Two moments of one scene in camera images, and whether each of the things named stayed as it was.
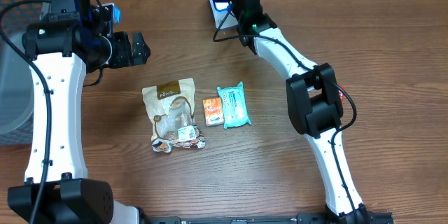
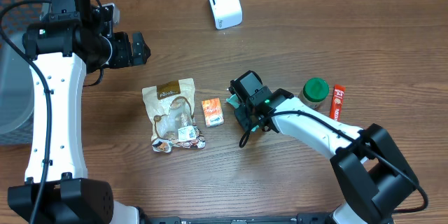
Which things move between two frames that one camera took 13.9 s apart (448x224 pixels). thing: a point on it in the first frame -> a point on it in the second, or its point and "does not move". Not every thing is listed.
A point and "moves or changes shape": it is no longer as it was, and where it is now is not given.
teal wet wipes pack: x=234 y=108 moves or changes shape
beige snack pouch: x=170 y=110 does not move
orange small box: x=213 y=111 does not move
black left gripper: x=123 y=57 does not move
